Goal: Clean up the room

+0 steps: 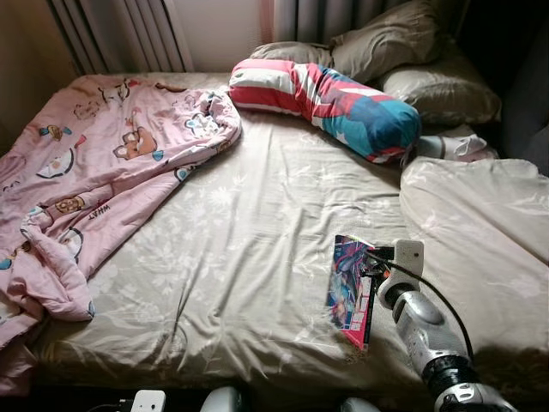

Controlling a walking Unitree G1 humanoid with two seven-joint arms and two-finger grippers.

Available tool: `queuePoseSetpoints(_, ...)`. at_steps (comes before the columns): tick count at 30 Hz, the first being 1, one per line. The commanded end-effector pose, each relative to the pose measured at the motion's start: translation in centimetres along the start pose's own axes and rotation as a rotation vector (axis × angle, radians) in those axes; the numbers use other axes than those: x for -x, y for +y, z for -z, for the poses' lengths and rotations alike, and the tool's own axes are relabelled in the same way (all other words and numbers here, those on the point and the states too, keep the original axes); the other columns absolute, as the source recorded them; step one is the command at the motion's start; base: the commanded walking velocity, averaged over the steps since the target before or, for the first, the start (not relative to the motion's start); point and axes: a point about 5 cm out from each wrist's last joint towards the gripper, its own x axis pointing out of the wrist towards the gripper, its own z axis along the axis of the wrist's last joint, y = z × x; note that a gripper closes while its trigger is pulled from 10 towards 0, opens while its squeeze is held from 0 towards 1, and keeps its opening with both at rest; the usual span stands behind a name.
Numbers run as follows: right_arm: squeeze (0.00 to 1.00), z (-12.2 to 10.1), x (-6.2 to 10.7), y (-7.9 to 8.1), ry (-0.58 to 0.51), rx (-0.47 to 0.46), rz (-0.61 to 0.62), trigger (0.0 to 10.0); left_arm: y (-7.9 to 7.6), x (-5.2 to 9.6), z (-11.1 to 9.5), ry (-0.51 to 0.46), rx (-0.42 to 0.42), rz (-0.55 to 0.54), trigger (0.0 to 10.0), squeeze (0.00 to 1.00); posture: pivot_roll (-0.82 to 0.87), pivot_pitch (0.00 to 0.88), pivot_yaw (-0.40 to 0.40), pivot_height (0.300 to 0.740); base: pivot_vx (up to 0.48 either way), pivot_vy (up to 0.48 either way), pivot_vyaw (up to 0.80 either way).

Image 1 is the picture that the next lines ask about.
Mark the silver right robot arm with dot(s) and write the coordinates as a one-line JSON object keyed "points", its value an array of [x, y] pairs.
{"points": [[429, 335]]}

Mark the bed with beige floral sheet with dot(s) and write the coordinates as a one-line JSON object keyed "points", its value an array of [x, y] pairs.
{"points": [[257, 232]]}

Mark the white pink cloth bundle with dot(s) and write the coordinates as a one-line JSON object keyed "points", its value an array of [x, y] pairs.
{"points": [[463, 146]]}

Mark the beige floral duvet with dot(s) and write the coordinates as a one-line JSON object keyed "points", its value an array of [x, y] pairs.
{"points": [[489, 232]]}

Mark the colourful comic book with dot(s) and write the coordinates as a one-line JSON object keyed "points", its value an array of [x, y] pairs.
{"points": [[350, 296]]}

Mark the pink cartoon print blanket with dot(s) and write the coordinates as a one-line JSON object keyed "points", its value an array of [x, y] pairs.
{"points": [[103, 163]]}

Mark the red white blue bolster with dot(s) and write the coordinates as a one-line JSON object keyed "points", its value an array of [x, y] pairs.
{"points": [[334, 107]]}

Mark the dark grey upholstered furniture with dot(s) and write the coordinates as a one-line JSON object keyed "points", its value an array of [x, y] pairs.
{"points": [[527, 103]]}

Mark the grey right robot leg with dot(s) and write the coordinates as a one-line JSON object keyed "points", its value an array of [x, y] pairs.
{"points": [[358, 405]]}

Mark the beige pillow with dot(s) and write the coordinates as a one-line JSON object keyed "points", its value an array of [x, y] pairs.
{"points": [[442, 90], [390, 39], [287, 54]]}

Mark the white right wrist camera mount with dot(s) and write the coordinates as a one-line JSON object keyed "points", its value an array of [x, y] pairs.
{"points": [[409, 257]]}

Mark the grey pleated curtain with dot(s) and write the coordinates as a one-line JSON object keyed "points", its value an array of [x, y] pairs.
{"points": [[120, 34], [317, 17]]}

